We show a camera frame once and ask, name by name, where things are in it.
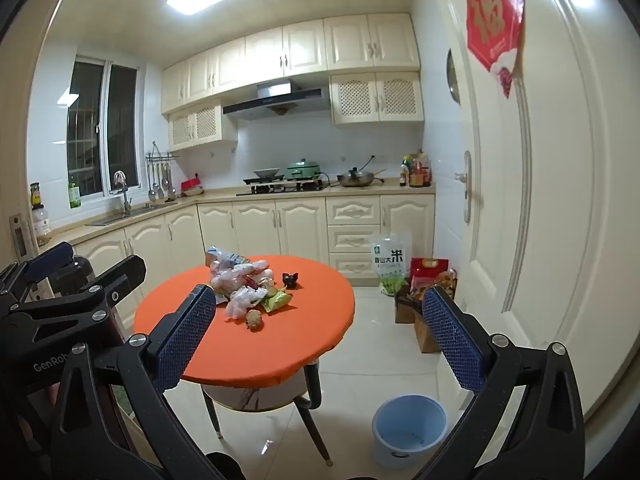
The black gas stove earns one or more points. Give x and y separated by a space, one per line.
280 188

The green wrapper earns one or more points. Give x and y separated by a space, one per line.
277 301

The white door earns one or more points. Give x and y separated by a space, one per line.
550 160

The blue white snack bag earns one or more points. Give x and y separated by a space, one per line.
225 258

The cluster of condiment bottles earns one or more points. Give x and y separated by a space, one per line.
415 172

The tall cardboard box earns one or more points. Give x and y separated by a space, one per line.
425 337

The round orange table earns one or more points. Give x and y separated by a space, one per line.
300 320

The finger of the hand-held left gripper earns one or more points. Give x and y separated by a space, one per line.
50 260
122 275

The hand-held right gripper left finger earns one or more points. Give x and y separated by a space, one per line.
185 335

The small white round object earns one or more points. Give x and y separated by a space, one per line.
268 276

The small cardboard box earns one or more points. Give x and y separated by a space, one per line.
406 310

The metal strike plate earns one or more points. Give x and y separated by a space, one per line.
22 240

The green glass bottle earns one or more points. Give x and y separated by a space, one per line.
74 195

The metal faucet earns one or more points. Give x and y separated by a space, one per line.
125 200

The red container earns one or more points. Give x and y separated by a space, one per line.
191 187

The silver wok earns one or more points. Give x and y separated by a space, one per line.
266 174

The clear jar with yellow top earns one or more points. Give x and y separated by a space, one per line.
41 220

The clear green rice bag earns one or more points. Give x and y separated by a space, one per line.
390 260

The cream lower cabinets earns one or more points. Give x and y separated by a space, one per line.
300 225

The cream upper cabinets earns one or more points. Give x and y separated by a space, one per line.
350 40

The red gift box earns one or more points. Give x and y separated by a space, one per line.
427 270

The red diamond door poster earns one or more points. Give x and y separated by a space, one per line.
495 20

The steel sink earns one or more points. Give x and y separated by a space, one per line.
115 217

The cream cabinets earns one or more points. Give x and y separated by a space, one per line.
300 225
350 40

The small black object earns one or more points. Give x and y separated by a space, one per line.
290 281

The hanging utensil rack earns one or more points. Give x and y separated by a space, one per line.
160 180

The orange snack package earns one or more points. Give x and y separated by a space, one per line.
446 282

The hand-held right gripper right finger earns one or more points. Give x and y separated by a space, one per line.
455 345

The black range hood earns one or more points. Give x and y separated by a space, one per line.
275 102

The brown potato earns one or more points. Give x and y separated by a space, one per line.
255 320

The black appliance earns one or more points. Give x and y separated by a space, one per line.
82 267

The window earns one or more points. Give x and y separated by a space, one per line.
100 130

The blue plastic bucket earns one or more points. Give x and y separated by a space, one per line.
400 440

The green electric pot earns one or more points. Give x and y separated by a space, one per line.
302 170

